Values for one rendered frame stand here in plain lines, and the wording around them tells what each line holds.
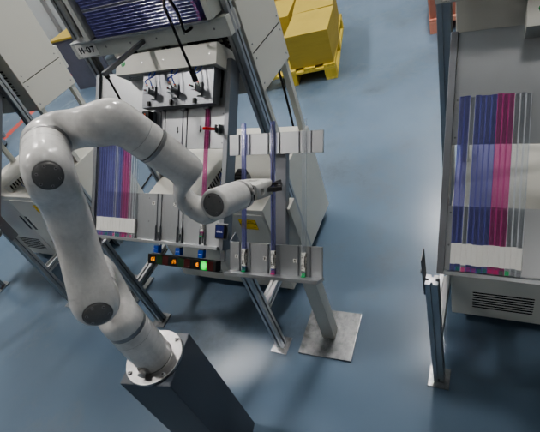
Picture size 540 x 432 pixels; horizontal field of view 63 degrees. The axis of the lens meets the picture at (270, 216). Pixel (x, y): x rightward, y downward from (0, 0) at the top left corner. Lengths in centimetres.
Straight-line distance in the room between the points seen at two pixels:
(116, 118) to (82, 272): 38
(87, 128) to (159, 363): 75
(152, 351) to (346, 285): 122
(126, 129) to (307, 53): 325
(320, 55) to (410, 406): 303
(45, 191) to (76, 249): 20
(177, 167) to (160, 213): 79
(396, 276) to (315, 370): 63
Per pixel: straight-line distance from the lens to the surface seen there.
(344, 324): 218
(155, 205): 186
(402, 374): 204
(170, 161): 105
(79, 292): 116
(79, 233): 110
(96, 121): 100
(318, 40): 408
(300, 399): 205
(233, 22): 170
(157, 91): 184
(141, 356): 140
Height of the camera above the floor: 181
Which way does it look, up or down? 40 degrees down
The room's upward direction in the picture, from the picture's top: 22 degrees counter-clockwise
